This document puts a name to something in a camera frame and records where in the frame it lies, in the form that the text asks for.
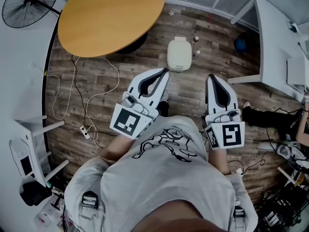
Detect black metal rack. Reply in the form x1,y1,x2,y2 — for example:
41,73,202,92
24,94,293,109
255,175,309,232

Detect person's right forearm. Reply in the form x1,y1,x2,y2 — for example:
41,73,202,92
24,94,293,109
208,148,231,176

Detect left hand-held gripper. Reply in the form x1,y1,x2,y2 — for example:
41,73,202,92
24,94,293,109
110,68,170,140

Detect black office chair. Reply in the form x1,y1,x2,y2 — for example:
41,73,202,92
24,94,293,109
20,181,53,206

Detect blue ball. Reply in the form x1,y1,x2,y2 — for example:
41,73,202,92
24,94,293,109
234,36,248,53

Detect black strap buckle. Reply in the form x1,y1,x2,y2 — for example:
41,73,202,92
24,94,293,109
233,206,245,218
81,191,99,209

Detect round wooden table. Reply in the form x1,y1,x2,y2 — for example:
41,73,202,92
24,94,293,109
57,0,166,58

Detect cream trash bin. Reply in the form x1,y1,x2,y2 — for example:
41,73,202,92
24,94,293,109
167,35,193,72

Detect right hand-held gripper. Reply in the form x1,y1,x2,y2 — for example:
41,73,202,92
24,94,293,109
204,74,246,151

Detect white power strip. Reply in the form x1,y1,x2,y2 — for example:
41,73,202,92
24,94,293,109
80,126,92,140

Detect white desk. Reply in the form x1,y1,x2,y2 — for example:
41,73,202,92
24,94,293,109
226,0,309,102

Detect white device with dark screen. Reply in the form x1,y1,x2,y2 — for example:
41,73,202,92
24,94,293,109
9,139,35,179

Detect white box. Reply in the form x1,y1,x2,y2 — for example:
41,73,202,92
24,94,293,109
286,56,309,94

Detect small white table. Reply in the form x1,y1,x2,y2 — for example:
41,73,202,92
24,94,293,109
13,115,70,189

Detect person's left forearm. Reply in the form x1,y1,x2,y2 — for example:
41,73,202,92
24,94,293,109
98,133,136,161

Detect black trousers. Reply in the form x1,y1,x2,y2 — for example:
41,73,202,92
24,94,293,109
158,100,170,117

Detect black standing fan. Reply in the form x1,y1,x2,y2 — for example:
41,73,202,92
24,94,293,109
1,0,62,29

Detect black round table base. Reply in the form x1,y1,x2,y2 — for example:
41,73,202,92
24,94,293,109
115,31,148,55

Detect grey printed t-shirt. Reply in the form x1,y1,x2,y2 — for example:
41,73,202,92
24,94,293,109
64,116,259,232

